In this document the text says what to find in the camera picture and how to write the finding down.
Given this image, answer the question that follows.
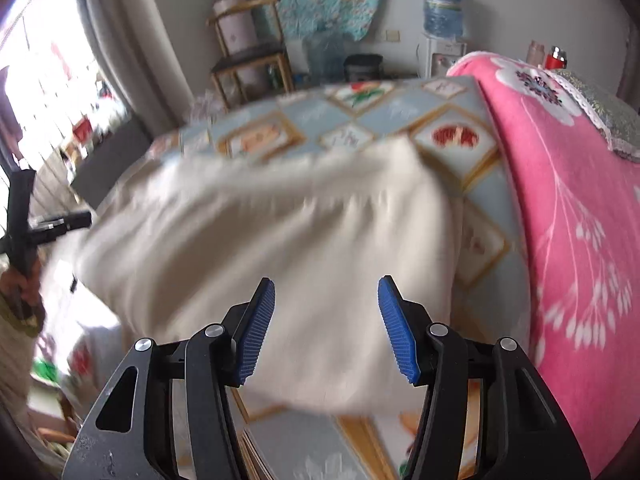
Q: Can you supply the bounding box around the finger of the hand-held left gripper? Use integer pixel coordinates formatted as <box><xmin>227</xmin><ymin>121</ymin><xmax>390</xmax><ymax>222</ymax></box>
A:
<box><xmin>30</xmin><ymin>211</ymin><xmax>94</xmax><ymax>244</ymax></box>

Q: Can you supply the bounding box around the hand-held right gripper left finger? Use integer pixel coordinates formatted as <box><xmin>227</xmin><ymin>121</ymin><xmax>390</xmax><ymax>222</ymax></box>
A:
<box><xmin>62</xmin><ymin>276</ymin><xmax>277</xmax><ymax>480</ymax></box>

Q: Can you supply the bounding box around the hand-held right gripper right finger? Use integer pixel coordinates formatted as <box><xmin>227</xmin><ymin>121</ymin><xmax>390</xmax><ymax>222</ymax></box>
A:
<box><xmin>377</xmin><ymin>274</ymin><xmax>589</xmax><ymax>480</ymax></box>

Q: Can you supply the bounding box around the cream zip jacket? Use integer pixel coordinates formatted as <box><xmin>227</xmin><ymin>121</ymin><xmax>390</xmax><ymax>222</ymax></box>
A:
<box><xmin>72</xmin><ymin>141</ymin><xmax>469</xmax><ymax>419</ymax></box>

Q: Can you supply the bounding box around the person's left forearm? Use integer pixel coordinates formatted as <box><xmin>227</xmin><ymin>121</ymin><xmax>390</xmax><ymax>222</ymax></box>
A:
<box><xmin>0</xmin><ymin>297</ymin><xmax>50</xmax><ymax>413</ymax></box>

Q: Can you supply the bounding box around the person's left hand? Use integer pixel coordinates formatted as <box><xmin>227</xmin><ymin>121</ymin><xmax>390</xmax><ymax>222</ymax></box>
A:
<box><xmin>0</xmin><ymin>257</ymin><xmax>44</xmax><ymax>321</ymax></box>

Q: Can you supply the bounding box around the grey cabinet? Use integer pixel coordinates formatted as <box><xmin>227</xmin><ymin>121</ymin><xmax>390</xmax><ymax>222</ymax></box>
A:
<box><xmin>70</xmin><ymin>117</ymin><xmax>154</xmax><ymax>209</ymax></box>

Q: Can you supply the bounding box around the grey curtain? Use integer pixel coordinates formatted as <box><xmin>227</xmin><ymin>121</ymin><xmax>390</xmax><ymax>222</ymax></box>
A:
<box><xmin>75</xmin><ymin>0</ymin><xmax>187</xmax><ymax>127</ymax></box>

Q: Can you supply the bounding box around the pink floral blanket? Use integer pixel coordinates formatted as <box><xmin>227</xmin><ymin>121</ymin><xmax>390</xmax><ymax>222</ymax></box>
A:
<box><xmin>444</xmin><ymin>50</ymin><xmax>640</xmax><ymax>480</ymax></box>

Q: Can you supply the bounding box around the patterned tablecloth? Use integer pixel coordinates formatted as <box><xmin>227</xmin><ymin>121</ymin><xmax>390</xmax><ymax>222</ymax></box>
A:
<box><xmin>30</xmin><ymin>76</ymin><xmax>532</xmax><ymax>480</ymax></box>

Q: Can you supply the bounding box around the wooden chair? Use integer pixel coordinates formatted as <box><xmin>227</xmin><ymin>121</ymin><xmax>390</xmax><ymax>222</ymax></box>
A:
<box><xmin>207</xmin><ymin>0</ymin><xmax>294</xmax><ymax>109</ymax></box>

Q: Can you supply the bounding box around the white cylinder container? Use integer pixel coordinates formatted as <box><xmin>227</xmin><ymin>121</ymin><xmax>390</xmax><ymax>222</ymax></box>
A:
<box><xmin>213</xmin><ymin>0</ymin><xmax>259</xmax><ymax>59</ymax></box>

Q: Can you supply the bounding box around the black pot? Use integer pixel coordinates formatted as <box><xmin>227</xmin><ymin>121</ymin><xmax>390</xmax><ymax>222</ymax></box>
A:
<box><xmin>343</xmin><ymin>54</ymin><xmax>385</xmax><ymax>84</ymax></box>

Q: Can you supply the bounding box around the white water dispenser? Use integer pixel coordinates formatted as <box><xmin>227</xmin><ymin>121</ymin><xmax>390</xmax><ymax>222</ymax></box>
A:
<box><xmin>417</xmin><ymin>35</ymin><xmax>469</xmax><ymax>79</ymax></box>

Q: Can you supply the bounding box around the empty clear water jug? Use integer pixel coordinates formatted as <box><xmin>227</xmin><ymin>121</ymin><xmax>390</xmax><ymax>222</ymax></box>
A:
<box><xmin>302</xmin><ymin>32</ymin><xmax>346</xmax><ymax>82</ymax></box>

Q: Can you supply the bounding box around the silver quilted cloth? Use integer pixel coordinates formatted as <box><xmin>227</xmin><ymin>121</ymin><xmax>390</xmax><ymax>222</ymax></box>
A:
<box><xmin>549</xmin><ymin>67</ymin><xmax>640</xmax><ymax>162</ymax></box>

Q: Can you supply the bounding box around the small red container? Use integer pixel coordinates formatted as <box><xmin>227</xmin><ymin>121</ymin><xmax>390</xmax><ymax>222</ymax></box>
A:
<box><xmin>544</xmin><ymin>46</ymin><xmax>569</xmax><ymax>71</ymax></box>

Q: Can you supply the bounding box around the blue water bottle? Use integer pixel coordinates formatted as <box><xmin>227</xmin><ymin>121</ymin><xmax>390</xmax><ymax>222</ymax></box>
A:
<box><xmin>422</xmin><ymin>0</ymin><xmax>466</xmax><ymax>41</ymax></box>

